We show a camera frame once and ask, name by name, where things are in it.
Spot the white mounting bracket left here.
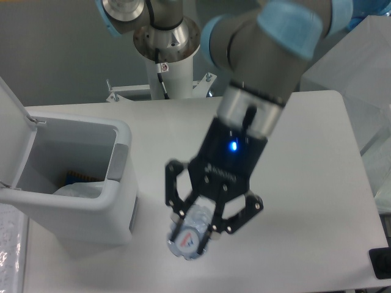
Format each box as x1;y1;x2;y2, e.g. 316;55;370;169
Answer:
106;79;152;103

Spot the white mounting bracket right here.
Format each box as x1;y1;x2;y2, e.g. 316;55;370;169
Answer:
192;73;217;98

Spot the clear crushed plastic bottle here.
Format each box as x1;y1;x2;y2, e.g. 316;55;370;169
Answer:
167;204;213;261

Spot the blue water jug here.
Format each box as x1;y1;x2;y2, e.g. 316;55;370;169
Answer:
346;0;390;31

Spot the black device at edge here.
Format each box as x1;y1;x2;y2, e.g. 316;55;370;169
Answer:
369;247;390;280

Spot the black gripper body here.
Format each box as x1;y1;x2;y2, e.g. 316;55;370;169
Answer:
188;117;268;202

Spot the white plastic wrapper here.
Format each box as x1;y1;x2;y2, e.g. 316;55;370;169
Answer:
54;181;104;198

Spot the white mounting bracket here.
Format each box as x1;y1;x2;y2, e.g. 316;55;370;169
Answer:
192;73;217;98
106;79;152;103

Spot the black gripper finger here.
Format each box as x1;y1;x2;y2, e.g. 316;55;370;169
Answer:
165;159;195;241
197;190;264;255

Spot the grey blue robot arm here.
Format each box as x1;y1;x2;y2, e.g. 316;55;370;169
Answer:
96;1;353;260

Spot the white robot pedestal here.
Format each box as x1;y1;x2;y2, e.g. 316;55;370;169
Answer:
144;56;193;100

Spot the blue yellow snack packet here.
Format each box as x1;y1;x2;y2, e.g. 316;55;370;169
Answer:
64;171;102;186

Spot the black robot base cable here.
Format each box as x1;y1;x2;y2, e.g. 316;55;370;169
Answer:
154;48;170;100

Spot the white open trash can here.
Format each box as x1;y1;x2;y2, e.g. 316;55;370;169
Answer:
1;82;138;245

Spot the paper sheet in sleeve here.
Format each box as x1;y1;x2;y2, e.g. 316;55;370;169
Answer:
1;204;29;292

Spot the translucent plastic box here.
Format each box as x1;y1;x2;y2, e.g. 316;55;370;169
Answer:
300;16;390;214

